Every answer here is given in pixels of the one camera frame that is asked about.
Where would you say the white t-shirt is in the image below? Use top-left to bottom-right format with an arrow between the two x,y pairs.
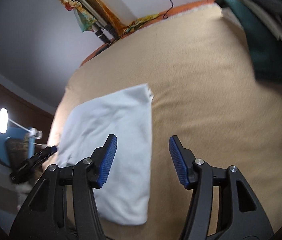
56,84 -> 153,225

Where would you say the blue chair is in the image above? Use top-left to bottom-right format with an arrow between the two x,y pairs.
0,126 -> 35,167

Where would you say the black ring light cable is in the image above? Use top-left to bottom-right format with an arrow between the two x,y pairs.
161,0 -> 190,20

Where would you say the white clip desk lamp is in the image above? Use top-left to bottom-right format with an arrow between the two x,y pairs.
0,108 -> 43,140

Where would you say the beige bed blanket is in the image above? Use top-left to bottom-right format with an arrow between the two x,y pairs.
48,5 -> 282,239

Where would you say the leopard print cloth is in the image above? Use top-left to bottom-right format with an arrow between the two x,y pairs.
4,137 -> 29,168

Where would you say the folded tripod with colourful cloth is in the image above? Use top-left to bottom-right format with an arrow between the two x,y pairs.
59,0 -> 162,45

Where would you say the left gloved hand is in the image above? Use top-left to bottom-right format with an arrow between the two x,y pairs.
15,170 -> 43,211

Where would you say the pile of dark clothes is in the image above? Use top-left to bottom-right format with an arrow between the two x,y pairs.
214,0 -> 282,83

